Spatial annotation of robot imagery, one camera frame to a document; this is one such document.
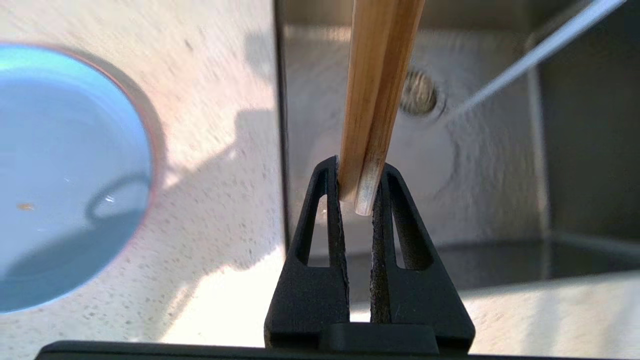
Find metal drain strainer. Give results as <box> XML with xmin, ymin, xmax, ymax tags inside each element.
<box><xmin>400</xmin><ymin>69</ymin><xmax>447</xmax><ymax>119</ymax></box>

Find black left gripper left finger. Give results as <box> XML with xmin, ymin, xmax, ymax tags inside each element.
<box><xmin>264</xmin><ymin>156</ymin><xmax>351</xmax><ymax>349</ymax></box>

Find stainless steel sink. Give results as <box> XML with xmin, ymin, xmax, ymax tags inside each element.
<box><xmin>274</xmin><ymin>0</ymin><xmax>640</xmax><ymax>292</ymax></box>

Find light blue plate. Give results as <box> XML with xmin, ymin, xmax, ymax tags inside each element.
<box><xmin>0</xmin><ymin>44</ymin><xmax>154</xmax><ymax>314</ymax></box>

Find wooden chopstick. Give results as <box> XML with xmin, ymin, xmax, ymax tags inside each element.
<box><xmin>339</xmin><ymin>0</ymin><xmax>397</xmax><ymax>203</ymax></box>
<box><xmin>354</xmin><ymin>0</ymin><xmax>427</xmax><ymax>217</ymax></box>

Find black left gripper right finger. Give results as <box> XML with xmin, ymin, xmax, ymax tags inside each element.
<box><xmin>370</xmin><ymin>164</ymin><xmax>476</xmax><ymax>354</ymax></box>

